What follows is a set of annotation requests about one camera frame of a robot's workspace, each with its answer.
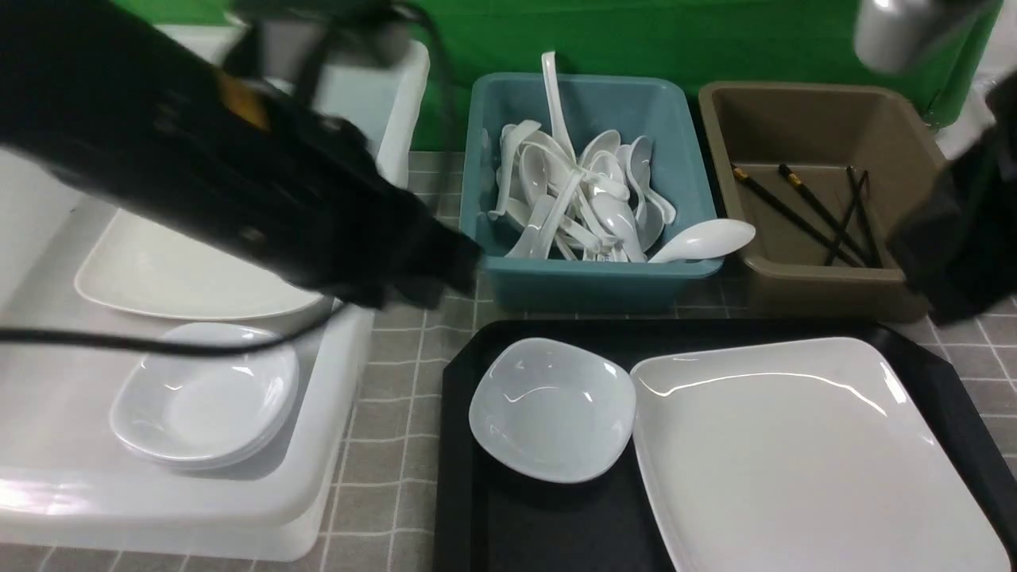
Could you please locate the large white rice plate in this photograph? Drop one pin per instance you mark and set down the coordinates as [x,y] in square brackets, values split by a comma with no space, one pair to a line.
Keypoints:
[807,455]

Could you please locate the upright white spoon in bin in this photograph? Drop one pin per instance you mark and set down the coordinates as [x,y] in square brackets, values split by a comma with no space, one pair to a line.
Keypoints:
[559,131]

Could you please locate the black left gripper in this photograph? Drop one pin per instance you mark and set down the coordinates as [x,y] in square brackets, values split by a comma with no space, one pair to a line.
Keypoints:
[297,192]

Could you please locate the white bowl in tub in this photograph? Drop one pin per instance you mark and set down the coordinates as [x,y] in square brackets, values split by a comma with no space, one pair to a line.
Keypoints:
[205,413]

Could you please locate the grey checked tablecloth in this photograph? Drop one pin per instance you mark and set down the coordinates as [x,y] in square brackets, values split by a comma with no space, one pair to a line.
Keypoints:
[381,497]

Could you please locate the pile of white spoons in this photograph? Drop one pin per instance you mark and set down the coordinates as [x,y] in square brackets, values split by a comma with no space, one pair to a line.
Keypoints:
[534,165]

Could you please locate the green backdrop cloth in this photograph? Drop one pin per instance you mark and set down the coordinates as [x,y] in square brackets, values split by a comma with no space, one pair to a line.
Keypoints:
[692,43]

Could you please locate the white bowl tray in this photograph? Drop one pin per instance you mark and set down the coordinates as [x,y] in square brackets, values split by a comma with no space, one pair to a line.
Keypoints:
[553,411]

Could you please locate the teal plastic bin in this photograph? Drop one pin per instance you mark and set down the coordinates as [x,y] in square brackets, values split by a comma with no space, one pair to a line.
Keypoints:
[634,106]

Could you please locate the brown plastic bin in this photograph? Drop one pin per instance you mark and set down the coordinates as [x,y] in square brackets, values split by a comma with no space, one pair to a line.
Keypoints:
[818,131]

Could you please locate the white spoon on bin rim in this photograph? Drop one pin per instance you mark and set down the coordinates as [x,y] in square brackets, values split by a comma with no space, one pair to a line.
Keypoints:
[714,238]

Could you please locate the large white plastic tub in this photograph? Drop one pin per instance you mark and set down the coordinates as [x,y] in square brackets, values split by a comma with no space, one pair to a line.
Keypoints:
[92,490]

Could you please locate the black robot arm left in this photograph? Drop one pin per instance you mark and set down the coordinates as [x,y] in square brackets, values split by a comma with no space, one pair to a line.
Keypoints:
[111,106]

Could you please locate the white square plate in tub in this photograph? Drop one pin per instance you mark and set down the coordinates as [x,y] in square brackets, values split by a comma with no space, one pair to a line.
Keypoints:
[142,268]

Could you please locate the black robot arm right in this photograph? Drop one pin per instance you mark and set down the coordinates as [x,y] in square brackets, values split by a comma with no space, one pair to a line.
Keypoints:
[957,247]

